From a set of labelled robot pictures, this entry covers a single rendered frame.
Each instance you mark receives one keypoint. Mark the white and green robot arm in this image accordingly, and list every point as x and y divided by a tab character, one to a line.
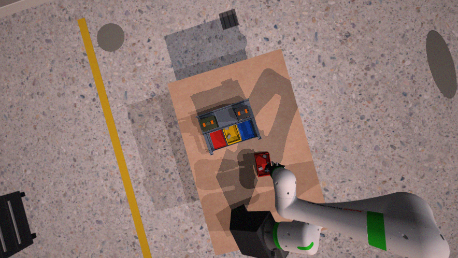
411	233

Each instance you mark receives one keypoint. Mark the yellow bin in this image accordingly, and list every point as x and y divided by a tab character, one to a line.
235	136

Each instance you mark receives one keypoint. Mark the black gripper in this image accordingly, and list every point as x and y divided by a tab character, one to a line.
269	166

